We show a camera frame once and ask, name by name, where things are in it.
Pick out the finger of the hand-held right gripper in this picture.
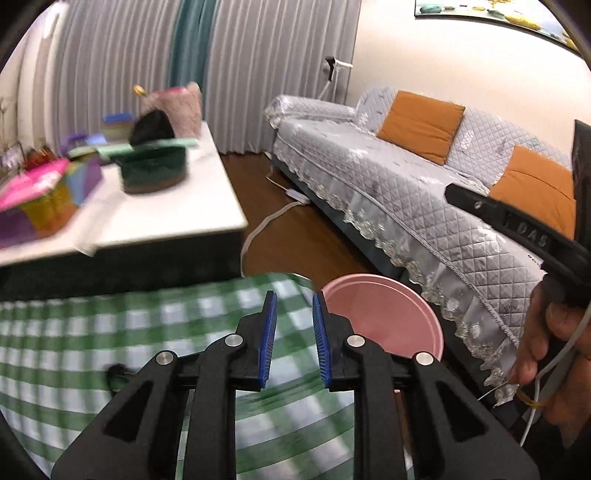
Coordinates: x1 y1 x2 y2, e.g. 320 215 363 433
445 184 500 223

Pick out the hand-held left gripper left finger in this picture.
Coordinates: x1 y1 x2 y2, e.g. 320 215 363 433
51 290 279 480

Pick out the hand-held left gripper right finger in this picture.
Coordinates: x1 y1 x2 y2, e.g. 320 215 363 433
312 290 539 480

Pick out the pink plastic bin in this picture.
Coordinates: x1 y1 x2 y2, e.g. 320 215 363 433
320 273 445 370

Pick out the person's right hand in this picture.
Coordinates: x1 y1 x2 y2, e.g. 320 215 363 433
508 277 591 437

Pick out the orange cushion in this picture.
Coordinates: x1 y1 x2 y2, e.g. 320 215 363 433
489 145 575 241
376 91 466 166

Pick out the grey quilted sofa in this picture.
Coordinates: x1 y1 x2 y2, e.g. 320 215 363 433
265 85 591 416

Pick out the green checkered mat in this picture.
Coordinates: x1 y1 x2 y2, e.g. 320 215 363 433
0 272 416 480

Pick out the white coffee table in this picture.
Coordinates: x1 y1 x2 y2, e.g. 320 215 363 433
0 121 250 301

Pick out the white floor stand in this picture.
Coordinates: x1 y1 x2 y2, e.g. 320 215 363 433
318 55 354 100

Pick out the dark green round container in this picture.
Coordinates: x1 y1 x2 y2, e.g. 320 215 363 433
113 141 189 195

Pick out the grey curtain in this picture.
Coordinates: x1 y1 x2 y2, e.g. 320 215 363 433
18 0 183 153
198 0 363 155

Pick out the black bag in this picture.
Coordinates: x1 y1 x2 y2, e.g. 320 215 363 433
128 111 176 146

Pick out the pink fluffy bag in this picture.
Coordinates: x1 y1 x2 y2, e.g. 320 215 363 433
141 82 204 139

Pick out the colourful cardboard box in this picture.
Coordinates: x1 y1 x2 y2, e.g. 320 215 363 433
0 157 103 247

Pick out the stack of plastic containers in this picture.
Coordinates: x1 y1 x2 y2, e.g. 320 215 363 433
102 112 136 141

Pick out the teal curtain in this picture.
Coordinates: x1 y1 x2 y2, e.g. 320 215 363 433
168 0 220 93

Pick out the dried branch decoration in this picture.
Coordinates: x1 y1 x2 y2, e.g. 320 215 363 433
0 97 24 171

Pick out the white floor cable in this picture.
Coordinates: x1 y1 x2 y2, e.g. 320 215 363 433
240 200 296 278

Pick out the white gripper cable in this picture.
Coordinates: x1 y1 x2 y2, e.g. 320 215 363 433
519 309 591 446

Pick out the wall picture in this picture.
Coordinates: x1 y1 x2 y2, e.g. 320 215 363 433
413 0 580 47

